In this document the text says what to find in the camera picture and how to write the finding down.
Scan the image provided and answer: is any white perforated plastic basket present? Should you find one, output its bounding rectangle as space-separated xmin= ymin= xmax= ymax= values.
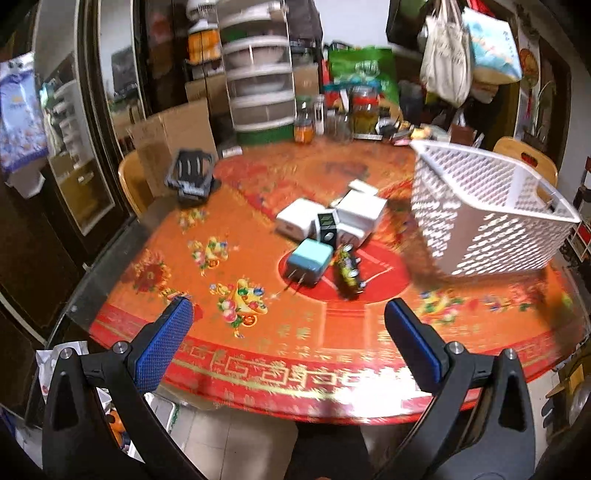
xmin=410 ymin=140 xmax=581 ymax=277

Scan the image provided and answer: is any light blue charger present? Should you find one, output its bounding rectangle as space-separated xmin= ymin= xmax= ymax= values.
xmin=283 ymin=239 xmax=335 ymax=289

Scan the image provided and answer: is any white 90W charger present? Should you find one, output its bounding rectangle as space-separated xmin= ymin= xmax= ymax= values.
xmin=335 ymin=190 xmax=387 ymax=232

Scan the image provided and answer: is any white square charger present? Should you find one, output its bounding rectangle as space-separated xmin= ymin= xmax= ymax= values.
xmin=276 ymin=198 xmax=325 ymax=241

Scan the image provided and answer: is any yellow toy car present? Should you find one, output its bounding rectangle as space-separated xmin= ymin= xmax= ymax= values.
xmin=334 ymin=244 xmax=366 ymax=297

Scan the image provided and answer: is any black and white dual-USB charger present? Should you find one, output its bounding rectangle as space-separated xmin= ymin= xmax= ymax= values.
xmin=315 ymin=209 xmax=339 ymax=249

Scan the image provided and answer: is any red floral tablecloth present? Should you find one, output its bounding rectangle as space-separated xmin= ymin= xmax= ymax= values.
xmin=89 ymin=140 xmax=587 ymax=423

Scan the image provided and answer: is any small white charger behind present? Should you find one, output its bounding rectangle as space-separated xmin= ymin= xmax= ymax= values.
xmin=349 ymin=179 xmax=379 ymax=196

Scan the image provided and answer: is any wooden chair right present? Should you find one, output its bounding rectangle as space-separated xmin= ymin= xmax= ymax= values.
xmin=493 ymin=136 xmax=558 ymax=187

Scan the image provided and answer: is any black phone stand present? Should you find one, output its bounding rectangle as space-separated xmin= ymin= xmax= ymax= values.
xmin=165 ymin=149 xmax=221 ymax=204

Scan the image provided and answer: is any cardboard box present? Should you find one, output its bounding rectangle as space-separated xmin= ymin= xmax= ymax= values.
xmin=128 ymin=99 xmax=217 ymax=198

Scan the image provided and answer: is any jar with orange contents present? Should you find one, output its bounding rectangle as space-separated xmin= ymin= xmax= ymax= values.
xmin=294 ymin=96 xmax=315 ymax=144

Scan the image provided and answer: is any red-lid pickle jar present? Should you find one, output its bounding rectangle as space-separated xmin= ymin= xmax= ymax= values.
xmin=351 ymin=85 xmax=380 ymax=135

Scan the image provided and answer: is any light blue tote bag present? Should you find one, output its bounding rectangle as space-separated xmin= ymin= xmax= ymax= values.
xmin=462 ymin=8 xmax=522 ymax=85

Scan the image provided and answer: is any white tote bag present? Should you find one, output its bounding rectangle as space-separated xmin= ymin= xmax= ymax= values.
xmin=420 ymin=0 xmax=473 ymax=108

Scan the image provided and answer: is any green bag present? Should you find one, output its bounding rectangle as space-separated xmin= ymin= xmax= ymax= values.
xmin=328 ymin=47 xmax=400 ymax=104

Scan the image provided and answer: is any white drawer tower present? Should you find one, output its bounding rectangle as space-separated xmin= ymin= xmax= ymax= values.
xmin=216 ymin=1 xmax=296 ymax=134

